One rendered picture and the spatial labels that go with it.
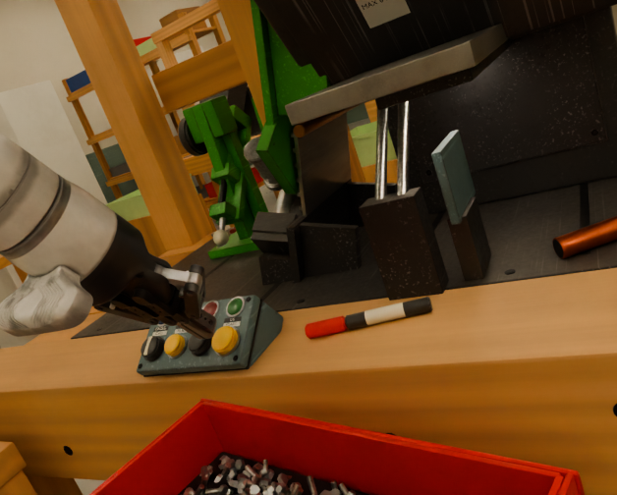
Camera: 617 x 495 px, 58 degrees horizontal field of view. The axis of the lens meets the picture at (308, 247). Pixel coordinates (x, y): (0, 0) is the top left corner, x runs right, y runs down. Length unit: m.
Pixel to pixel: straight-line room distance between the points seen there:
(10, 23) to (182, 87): 7.84
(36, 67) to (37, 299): 8.65
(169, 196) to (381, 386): 0.93
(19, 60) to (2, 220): 8.57
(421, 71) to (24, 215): 0.30
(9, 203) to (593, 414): 0.44
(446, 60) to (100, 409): 0.55
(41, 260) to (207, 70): 0.92
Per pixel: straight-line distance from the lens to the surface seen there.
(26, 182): 0.42
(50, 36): 9.35
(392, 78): 0.45
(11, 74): 8.85
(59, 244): 0.43
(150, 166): 1.34
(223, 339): 0.58
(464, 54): 0.44
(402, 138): 0.61
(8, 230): 0.42
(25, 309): 0.44
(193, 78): 1.32
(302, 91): 0.69
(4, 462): 0.85
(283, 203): 0.79
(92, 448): 0.81
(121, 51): 1.36
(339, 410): 0.54
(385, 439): 0.38
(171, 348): 0.62
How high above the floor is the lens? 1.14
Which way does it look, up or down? 16 degrees down
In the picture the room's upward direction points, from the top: 20 degrees counter-clockwise
